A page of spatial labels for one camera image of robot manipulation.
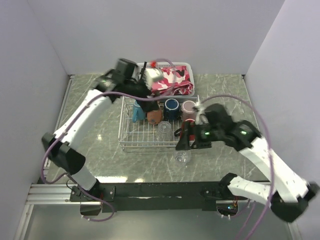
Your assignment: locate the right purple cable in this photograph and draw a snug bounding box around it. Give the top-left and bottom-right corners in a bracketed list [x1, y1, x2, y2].
[199, 94, 275, 240]

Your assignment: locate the dark blue mug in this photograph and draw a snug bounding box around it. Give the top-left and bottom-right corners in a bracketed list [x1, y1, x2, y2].
[163, 98, 180, 121]

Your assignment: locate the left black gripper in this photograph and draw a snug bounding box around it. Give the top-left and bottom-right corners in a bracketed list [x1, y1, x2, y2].
[123, 72, 160, 113]

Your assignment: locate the black item in basket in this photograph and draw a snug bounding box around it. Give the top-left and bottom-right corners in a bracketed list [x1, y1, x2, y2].
[139, 61, 148, 81]

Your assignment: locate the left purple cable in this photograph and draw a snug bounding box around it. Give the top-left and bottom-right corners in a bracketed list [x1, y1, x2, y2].
[41, 58, 176, 222]

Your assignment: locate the mauve purple mug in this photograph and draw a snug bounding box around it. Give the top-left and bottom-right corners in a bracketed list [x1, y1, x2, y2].
[181, 100, 196, 121]

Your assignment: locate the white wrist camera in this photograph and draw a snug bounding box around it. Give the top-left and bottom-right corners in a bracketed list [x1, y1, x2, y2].
[193, 101, 209, 125]
[144, 67, 164, 88]

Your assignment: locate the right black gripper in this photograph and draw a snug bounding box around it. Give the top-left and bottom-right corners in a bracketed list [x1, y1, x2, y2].
[174, 119, 221, 150]

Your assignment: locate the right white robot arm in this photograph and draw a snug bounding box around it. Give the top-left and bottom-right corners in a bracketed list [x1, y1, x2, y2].
[175, 103, 320, 223]

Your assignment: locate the salmon pink mug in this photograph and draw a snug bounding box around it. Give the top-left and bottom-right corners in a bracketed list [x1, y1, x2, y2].
[147, 109, 163, 125]

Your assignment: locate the pink camouflage cloth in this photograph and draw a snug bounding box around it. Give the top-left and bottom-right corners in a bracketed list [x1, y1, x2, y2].
[151, 65, 195, 96]

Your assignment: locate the light blue mug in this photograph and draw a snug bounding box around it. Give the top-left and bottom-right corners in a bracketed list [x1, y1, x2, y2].
[132, 100, 146, 123]

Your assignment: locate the red mug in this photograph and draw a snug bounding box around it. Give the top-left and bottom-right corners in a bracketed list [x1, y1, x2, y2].
[174, 118, 195, 141]

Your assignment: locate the white plastic basket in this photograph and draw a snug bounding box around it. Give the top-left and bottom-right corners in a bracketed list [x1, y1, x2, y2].
[145, 61, 196, 98]

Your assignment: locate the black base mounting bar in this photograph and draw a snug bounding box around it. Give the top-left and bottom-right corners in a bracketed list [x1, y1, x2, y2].
[69, 181, 251, 213]

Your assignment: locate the clear glass cup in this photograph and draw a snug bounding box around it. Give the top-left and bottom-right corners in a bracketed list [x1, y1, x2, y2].
[157, 121, 174, 142]
[173, 150, 192, 166]

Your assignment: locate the purple cable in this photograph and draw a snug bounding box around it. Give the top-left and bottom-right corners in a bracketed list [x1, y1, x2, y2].
[199, 94, 275, 240]
[41, 58, 176, 222]

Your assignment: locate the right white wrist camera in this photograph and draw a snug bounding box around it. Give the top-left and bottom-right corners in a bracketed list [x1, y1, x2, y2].
[193, 101, 209, 125]

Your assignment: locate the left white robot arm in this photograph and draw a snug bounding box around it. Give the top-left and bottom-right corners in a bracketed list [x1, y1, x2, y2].
[41, 58, 163, 201]

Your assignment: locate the white wire dish rack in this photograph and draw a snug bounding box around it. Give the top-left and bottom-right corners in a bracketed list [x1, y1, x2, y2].
[117, 94, 205, 149]

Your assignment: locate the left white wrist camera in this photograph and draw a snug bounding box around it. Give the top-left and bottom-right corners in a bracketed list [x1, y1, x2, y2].
[144, 67, 164, 88]

